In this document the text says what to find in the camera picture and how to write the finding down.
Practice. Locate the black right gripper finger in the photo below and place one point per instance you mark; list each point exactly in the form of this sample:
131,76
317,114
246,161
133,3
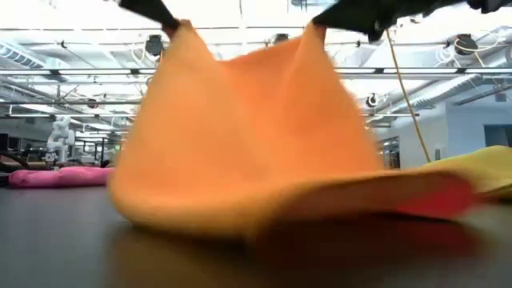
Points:
352,16

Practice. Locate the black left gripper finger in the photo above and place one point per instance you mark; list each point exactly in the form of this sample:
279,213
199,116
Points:
148,10

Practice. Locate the orange microfiber towel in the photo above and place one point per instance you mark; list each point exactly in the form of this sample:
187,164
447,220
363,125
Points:
248,140

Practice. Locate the yellow microfiber towel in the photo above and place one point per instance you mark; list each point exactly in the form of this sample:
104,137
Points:
480,168

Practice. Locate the pink microfiber towel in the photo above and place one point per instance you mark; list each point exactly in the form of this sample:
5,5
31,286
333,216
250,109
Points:
60,177

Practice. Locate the white robot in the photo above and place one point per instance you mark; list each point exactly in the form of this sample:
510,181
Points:
60,136

